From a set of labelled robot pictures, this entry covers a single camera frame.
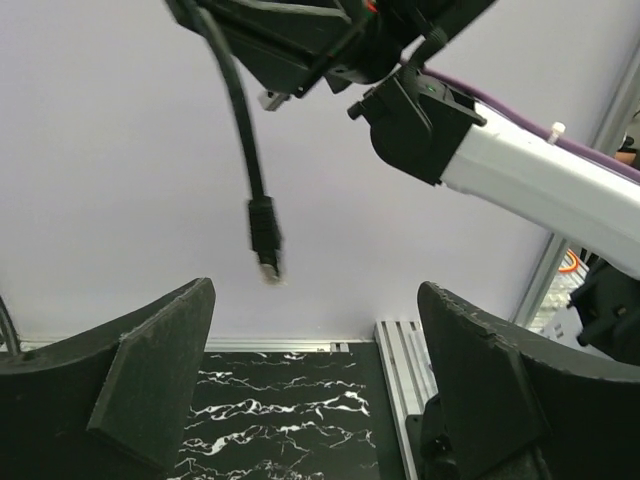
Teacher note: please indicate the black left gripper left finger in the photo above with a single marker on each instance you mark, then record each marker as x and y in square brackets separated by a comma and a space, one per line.
[111, 402]

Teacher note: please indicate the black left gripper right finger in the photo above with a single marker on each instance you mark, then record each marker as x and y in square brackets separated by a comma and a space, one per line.
[511, 404]

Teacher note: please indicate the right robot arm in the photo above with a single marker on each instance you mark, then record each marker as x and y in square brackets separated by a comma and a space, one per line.
[432, 128]

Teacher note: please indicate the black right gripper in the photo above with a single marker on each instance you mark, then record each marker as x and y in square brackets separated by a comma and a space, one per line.
[288, 46]

